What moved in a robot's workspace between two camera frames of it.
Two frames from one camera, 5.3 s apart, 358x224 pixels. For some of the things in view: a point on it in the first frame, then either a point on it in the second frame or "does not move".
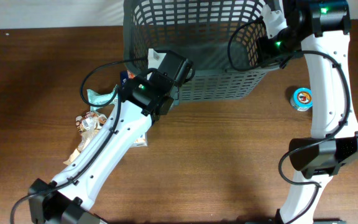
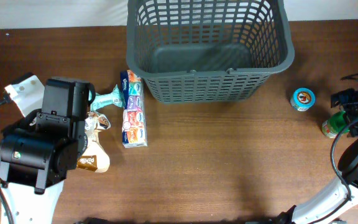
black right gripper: [265, 58] -> [344, 96]
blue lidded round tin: [302, 99] does not move
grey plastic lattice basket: [220, 37] does not move
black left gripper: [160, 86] -> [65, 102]
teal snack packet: [97, 98] does not move
